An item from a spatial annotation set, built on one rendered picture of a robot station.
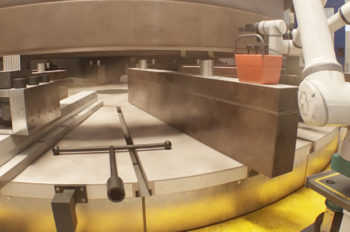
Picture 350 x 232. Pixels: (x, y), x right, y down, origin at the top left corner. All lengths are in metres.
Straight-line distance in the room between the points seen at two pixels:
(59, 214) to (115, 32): 0.99
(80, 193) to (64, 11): 0.98
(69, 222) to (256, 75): 0.93
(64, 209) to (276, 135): 0.83
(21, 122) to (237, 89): 1.01
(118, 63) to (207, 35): 6.58
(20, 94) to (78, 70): 6.26
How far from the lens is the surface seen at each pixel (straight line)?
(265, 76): 1.15
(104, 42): 1.52
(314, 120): 0.89
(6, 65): 1.53
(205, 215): 1.32
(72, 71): 7.43
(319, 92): 0.88
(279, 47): 1.64
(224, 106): 1.35
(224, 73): 3.41
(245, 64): 1.21
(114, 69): 8.08
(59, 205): 0.97
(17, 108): 1.30
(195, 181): 1.17
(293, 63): 2.36
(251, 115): 1.19
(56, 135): 1.66
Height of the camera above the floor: 0.79
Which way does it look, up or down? 9 degrees down
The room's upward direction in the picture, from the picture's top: straight up
